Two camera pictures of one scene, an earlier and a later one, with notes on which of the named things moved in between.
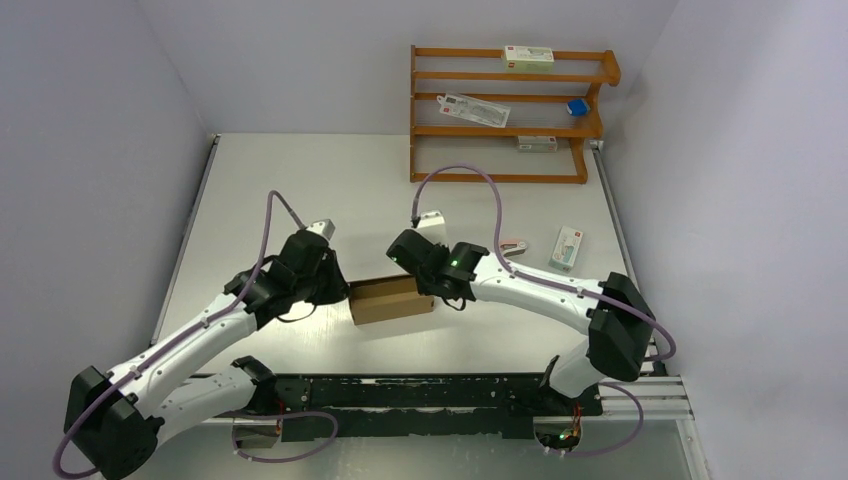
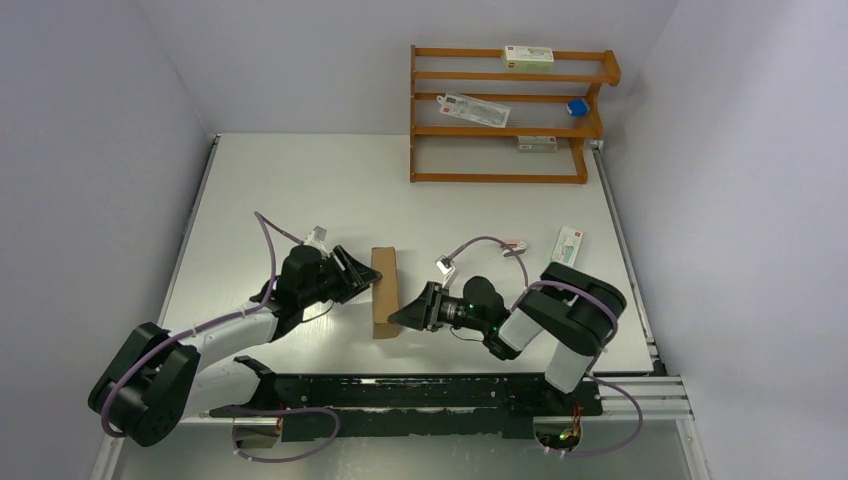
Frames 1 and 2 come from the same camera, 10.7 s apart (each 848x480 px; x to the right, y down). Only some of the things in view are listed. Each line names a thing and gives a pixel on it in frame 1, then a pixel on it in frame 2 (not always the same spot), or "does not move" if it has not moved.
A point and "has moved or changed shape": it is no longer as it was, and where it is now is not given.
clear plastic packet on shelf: [487, 113] does not move
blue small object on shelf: [578, 108] does not move
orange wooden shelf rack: [577, 134] does not move
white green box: [566, 249] does not move
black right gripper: [422, 287] -> [424, 312]
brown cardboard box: [380, 289] has moved or changed shape
